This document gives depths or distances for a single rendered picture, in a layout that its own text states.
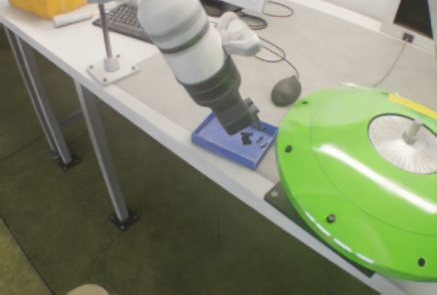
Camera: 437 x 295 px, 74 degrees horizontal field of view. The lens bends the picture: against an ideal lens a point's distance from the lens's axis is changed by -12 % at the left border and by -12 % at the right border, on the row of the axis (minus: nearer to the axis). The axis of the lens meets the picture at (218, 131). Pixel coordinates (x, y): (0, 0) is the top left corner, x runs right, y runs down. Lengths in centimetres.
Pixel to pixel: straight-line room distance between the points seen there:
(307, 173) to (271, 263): 115
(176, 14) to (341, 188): 25
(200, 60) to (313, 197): 20
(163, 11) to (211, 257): 124
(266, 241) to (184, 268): 39
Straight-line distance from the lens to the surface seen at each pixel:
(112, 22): 102
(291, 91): 69
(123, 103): 70
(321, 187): 35
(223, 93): 42
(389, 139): 41
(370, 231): 34
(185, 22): 35
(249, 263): 147
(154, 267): 147
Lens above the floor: 133
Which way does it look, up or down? 43 degrees down
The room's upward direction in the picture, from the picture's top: 3 degrees clockwise
